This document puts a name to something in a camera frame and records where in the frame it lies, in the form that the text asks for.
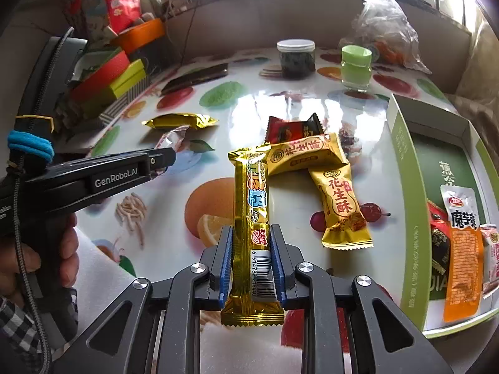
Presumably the black and red snack packet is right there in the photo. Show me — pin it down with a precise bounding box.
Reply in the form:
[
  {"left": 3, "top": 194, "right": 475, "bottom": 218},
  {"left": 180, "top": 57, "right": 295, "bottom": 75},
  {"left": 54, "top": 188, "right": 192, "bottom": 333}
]
[{"left": 426, "top": 200, "right": 453, "bottom": 288}]

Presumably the pink and white snack packet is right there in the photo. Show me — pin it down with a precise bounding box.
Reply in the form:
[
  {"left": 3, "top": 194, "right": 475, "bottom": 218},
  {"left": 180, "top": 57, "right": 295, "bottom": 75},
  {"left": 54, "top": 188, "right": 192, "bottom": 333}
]
[{"left": 479, "top": 223, "right": 499, "bottom": 300}]

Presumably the person's left forearm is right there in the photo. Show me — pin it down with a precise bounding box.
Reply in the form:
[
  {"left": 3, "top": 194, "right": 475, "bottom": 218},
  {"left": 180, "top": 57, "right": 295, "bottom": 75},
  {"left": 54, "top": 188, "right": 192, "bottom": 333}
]
[{"left": 0, "top": 294, "right": 79, "bottom": 374}]

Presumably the beige printed curtain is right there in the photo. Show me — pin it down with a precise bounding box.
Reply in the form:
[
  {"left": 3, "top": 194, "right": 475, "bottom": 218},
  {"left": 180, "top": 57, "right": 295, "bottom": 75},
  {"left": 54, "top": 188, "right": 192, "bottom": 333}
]
[{"left": 444, "top": 8, "right": 499, "bottom": 149}]

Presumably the red textured box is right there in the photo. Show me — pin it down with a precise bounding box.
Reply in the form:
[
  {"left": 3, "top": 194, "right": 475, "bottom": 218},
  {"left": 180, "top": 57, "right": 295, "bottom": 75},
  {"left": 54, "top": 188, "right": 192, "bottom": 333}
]
[{"left": 70, "top": 47, "right": 132, "bottom": 102}]

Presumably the green and white cardboard box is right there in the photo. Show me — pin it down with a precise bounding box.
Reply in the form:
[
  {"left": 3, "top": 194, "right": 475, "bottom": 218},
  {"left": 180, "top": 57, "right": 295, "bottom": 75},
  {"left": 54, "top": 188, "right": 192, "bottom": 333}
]
[{"left": 387, "top": 93, "right": 499, "bottom": 339}]

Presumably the long gold snack bar packet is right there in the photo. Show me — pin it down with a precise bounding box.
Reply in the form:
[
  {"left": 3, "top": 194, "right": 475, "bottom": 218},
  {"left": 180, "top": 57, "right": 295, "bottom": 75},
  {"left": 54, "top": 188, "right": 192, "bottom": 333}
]
[
  {"left": 220, "top": 143, "right": 285, "bottom": 328},
  {"left": 141, "top": 113, "right": 220, "bottom": 130}
]

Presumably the thin black cable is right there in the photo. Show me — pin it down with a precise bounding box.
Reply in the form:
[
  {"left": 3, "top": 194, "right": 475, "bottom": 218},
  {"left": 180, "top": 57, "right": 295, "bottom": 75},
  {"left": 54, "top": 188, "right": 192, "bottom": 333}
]
[{"left": 180, "top": 0, "right": 202, "bottom": 68}]

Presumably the black braided cable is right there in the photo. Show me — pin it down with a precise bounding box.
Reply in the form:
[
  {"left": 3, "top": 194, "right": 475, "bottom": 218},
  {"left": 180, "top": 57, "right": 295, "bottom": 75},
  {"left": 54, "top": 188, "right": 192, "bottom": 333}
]
[{"left": 10, "top": 26, "right": 75, "bottom": 365}]

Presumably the yellow candy packet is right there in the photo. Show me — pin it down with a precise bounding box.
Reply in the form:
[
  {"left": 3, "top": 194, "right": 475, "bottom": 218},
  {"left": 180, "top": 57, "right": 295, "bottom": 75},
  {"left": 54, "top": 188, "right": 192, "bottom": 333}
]
[
  {"left": 268, "top": 133, "right": 350, "bottom": 176},
  {"left": 308, "top": 164, "right": 375, "bottom": 251}
]

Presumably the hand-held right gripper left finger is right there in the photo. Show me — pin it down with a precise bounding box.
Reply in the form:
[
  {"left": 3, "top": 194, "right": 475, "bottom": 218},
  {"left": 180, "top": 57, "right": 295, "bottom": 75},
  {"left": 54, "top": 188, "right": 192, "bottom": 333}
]
[{"left": 52, "top": 226, "right": 235, "bottom": 374}]

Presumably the light green jar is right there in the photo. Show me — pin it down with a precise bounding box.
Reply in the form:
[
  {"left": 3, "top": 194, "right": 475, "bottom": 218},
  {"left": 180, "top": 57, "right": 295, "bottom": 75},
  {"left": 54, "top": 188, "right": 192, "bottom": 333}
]
[{"left": 341, "top": 44, "right": 373, "bottom": 90}]

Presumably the black and white striped box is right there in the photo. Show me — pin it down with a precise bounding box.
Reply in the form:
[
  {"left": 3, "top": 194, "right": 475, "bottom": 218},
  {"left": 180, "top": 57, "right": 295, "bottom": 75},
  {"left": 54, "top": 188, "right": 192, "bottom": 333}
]
[{"left": 99, "top": 76, "right": 151, "bottom": 126}]

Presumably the blue elastic band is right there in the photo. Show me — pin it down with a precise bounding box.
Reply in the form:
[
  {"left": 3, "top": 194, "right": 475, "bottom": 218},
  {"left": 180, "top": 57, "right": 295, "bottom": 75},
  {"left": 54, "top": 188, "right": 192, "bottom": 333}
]
[{"left": 8, "top": 130, "right": 54, "bottom": 163}]

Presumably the dark smartphone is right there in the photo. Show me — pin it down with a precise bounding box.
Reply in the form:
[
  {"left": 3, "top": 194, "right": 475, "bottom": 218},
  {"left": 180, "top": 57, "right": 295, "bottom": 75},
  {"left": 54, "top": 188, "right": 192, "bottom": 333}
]
[{"left": 161, "top": 63, "right": 229, "bottom": 95}]

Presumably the yellow-green box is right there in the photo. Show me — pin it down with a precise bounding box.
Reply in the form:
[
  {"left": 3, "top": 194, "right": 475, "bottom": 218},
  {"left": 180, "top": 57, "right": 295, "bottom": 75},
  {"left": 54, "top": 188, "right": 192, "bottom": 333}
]
[{"left": 84, "top": 59, "right": 147, "bottom": 120}]

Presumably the clear plastic bag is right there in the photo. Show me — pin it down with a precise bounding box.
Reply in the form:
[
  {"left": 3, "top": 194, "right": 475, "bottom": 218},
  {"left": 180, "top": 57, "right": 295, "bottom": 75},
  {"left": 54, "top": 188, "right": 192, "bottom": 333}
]
[{"left": 339, "top": 0, "right": 432, "bottom": 74}]

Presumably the orange box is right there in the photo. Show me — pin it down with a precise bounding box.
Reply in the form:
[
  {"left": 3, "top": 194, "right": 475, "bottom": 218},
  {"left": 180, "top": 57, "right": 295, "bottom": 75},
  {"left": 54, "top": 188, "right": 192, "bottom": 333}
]
[{"left": 111, "top": 19, "right": 167, "bottom": 54}]

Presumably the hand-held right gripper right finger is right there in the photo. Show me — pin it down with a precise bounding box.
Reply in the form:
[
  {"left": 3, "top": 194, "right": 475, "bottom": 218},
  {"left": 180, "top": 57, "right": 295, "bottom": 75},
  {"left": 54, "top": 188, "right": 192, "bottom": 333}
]
[{"left": 270, "top": 224, "right": 455, "bottom": 374}]

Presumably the person's left hand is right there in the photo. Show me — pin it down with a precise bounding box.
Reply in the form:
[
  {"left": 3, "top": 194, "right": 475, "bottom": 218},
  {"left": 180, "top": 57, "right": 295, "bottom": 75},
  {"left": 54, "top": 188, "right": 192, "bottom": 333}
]
[{"left": 0, "top": 223, "right": 79, "bottom": 309}]

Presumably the orange clear snack packet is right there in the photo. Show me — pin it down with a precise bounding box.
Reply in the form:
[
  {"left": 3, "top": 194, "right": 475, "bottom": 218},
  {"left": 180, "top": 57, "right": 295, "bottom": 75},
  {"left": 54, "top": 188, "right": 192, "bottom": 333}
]
[{"left": 440, "top": 185, "right": 485, "bottom": 322}]

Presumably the yellow rubber band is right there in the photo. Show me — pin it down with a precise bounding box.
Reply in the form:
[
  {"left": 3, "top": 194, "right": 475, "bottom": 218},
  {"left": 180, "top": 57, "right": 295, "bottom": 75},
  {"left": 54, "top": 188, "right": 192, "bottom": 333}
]
[{"left": 15, "top": 114, "right": 56, "bottom": 134}]

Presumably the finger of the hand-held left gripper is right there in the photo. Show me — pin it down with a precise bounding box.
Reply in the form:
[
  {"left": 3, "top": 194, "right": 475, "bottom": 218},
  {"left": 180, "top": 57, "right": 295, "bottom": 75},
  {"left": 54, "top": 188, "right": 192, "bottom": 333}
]
[{"left": 149, "top": 147, "right": 177, "bottom": 180}]

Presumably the printed food tablecloth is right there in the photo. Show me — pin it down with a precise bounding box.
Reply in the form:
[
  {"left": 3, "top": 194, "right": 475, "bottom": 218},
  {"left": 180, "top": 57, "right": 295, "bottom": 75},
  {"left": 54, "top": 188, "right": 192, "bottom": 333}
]
[{"left": 51, "top": 45, "right": 453, "bottom": 374}]

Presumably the dark jar with clear lid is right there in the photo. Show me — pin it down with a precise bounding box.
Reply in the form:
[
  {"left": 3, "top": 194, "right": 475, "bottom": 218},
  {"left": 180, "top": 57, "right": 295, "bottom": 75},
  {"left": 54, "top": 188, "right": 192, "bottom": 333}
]
[{"left": 276, "top": 39, "right": 316, "bottom": 79}]

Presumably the red snack bag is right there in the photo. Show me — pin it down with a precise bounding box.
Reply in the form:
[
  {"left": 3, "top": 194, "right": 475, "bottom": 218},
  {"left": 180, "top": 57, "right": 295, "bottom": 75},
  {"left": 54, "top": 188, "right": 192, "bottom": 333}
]
[
  {"left": 66, "top": 0, "right": 118, "bottom": 41},
  {"left": 99, "top": 0, "right": 142, "bottom": 34}
]

